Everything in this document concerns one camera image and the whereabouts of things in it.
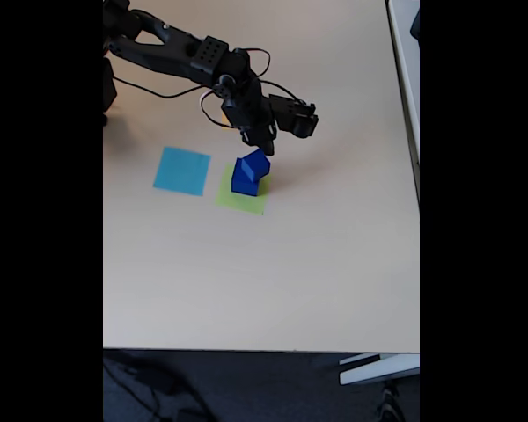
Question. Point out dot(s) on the medium blue cube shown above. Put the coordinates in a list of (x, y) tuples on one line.
[(255, 165)]

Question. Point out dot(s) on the large blue cube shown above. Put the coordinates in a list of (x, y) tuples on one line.
[(244, 184)]

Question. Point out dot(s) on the green paper square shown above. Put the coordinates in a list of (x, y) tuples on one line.
[(242, 203)]

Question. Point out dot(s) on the light blue paper square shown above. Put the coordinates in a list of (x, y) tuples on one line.
[(180, 171)]

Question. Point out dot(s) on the dark object on adjacent table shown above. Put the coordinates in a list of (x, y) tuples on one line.
[(415, 24)]

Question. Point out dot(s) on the white table foot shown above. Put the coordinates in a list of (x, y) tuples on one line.
[(378, 369)]

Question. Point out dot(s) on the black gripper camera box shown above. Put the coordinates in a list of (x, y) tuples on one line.
[(295, 118)]

